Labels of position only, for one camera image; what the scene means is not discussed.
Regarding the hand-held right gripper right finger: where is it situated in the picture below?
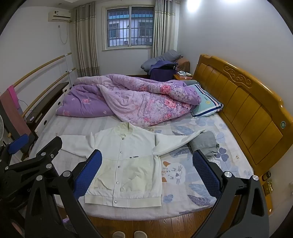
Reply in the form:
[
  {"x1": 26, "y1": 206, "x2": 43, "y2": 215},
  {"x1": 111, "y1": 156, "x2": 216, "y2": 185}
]
[{"x1": 193, "y1": 150, "x2": 270, "y2": 238}]

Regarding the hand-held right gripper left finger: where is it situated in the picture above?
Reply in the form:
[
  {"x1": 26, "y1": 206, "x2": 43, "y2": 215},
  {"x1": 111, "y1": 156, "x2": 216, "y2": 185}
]
[{"x1": 24, "y1": 149, "x2": 103, "y2": 238}]

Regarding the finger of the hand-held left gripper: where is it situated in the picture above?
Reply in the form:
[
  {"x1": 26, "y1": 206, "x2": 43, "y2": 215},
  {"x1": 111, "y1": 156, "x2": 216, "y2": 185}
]
[
  {"x1": 5, "y1": 136, "x2": 63, "y2": 181},
  {"x1": 0, "y1": 135, "x2": 29, "y2": 161}
]

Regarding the white snap-button jacket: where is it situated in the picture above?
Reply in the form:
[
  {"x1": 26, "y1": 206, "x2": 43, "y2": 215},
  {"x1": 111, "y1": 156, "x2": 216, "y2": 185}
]
[{"x1": 58, "y1": 122, "x2": 205, "y2": 207}]

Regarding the white fan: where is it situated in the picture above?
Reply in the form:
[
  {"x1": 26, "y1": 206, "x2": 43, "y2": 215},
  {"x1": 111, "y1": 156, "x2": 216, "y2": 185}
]
[{"x1": 0, "y1": 114, "x2": 5, "y2": 142}]

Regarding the leaf print bed sheet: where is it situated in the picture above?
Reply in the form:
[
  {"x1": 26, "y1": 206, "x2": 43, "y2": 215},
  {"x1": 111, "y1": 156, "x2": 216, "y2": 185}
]
[{"x1": 146, "y1": 113, "x2": 254, "y2": 215}]

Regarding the pink towel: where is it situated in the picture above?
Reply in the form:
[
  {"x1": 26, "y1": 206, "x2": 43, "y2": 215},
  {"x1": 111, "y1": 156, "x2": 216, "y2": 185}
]
[{"x1": 0, "y1": 85, "x2": 31, "y2": 138}]

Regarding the grey folded garment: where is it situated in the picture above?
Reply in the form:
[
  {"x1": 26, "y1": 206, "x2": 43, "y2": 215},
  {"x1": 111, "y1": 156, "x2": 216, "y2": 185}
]
[{"x1": 190, "y1": 131, "x2": 220, "y2": 158}]

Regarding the white waffle blanket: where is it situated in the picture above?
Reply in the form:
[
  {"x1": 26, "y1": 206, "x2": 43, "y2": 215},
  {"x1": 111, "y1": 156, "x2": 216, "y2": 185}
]
[{"x1": 30, "y1": 113, "x2": 161, "y2": 218}]

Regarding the brass bed latch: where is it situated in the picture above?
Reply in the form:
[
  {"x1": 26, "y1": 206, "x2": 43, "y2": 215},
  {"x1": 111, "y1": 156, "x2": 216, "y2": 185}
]
[{"x1": 263, "y1": 180, "x2": 273, "y2": 196}]

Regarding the blue striped pillow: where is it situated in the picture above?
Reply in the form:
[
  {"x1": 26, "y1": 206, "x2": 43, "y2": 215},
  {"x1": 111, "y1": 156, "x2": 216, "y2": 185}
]
[{"x1": 189, "y1": 83, "x2": 223, "y2": 118}]

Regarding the wooden bed headboard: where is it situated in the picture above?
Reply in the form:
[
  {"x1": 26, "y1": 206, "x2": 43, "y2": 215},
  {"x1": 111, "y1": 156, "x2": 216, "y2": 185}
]
[{"x1": 192, "y1": 54, "x2": 290, "y2": 215}]

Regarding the purple floral quilt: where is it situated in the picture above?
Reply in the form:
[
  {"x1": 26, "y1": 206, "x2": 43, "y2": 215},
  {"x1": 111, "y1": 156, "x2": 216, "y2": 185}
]
[{"x1": 56, "y1": 74, "x2": 202, "y2": 128}]

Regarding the wooden nightstand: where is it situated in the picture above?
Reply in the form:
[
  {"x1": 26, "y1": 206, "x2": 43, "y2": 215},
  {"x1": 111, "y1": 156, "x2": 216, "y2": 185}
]
[{"x1": 173, "y1": 71, "x2": 194, "y2": 80}]

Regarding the dark purple cloth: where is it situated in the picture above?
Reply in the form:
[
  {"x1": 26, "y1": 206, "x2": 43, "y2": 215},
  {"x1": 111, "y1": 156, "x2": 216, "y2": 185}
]
[{"x1": 148, "y1": 61, "x2": 178, "y2": 81}]

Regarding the striped beige curtain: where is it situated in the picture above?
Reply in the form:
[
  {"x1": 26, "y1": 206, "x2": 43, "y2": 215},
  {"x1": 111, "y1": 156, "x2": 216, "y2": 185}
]
[
  {"x1": 151, "y1": 0, "x2": 177, "y2": 59},
  {"x1": 74, "y1": 1, "x2": 100, "y2": 78}
]

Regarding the grey pillow on chair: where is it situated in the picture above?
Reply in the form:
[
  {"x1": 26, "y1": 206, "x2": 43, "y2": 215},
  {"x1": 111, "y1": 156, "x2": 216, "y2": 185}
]
[{"x1": 140, "y1": 50, "x2": 182, "y2": 70}]

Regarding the white air conditioner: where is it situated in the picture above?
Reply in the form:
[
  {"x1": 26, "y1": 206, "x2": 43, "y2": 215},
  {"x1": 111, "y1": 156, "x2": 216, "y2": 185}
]
[{"x1": 48, "y1": 10, "x2": 71, "y2": 23}]

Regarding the barred window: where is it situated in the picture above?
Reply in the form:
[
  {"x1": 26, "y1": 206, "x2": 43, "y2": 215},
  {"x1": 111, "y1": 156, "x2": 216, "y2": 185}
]
[{"x1": 102, "y1": 5, "x2": 154, "y2": 51}]

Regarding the wooden rail pole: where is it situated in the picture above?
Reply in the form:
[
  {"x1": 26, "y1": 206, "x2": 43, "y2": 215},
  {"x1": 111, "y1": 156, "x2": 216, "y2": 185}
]
[
  {"x1": 22, "y1": 67, "x2": 76, "y2": 117},
  {"x1": 12, "y1": 52, "x2": 72, "y2": 87}
]

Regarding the air conditioner cable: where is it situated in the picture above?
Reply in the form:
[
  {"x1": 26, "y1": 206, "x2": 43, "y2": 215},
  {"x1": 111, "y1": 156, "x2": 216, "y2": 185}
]
[{"x1": 58, "y1": 22, "x2": 69, "y2": 44}]

